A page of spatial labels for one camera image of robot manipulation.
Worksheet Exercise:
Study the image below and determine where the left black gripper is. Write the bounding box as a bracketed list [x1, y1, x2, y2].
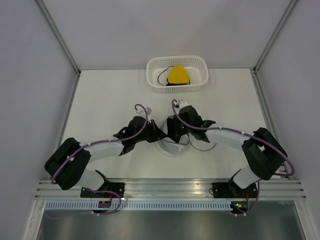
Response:
[134, 119, 167, 144]

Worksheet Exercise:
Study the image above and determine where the round white mesh laundry bag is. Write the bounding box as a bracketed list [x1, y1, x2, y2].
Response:
[155, 119, 217, 157]

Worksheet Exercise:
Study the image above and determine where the yellow bra black trim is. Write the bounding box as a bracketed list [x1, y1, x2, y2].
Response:
[157, 65, 191, 87]

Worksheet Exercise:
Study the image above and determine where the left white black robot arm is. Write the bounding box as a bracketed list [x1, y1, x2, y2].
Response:
[44, 116, 167, 198]

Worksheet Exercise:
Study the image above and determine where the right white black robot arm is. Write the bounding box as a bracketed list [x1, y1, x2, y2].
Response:
[163, 105, 288, 198]

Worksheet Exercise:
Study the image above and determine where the white perforated plastic basket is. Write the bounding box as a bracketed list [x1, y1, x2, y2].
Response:
[146, 55, 209, 94]

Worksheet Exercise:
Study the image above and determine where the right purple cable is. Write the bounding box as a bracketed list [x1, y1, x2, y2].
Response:
[171, 99, 296, 179]

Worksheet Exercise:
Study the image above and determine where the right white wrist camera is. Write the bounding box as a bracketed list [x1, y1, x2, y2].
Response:
[174, 100, 190, 110]

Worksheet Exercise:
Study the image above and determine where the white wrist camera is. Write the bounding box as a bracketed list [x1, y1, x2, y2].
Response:
[141, 107, 152, 123]
[174, 100, 190, 110]

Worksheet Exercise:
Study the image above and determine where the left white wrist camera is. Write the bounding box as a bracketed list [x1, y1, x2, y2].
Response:
[141, 107, 152, 123]

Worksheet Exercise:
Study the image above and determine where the aluminium mounting rail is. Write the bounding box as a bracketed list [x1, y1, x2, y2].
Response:
[35, 178, 307, 201]

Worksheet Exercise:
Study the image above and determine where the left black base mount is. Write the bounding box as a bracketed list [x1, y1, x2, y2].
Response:
[80, 182, 125, 199]

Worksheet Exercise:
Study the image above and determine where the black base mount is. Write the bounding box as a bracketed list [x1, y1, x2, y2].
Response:
[208, 182, 238, 199]
[80, 182, 125, 199]

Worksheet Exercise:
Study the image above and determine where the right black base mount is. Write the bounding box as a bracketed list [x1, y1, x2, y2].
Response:
[208, 182, 238, 199]

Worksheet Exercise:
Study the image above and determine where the white slotted cable duct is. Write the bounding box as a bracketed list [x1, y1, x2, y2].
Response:
[45, 200, 232, 211]

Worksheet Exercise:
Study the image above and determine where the left aluminium frame post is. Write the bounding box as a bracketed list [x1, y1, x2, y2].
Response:
[34, 0, 81, 77]

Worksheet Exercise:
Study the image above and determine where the aluminium frame post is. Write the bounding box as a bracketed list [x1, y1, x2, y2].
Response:
[34, 0, 81, 77]
[252, 0, 300, 75]

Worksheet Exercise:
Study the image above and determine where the right aluminium frame post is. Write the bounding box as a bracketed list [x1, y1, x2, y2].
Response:
[252, 0, 300, 75]

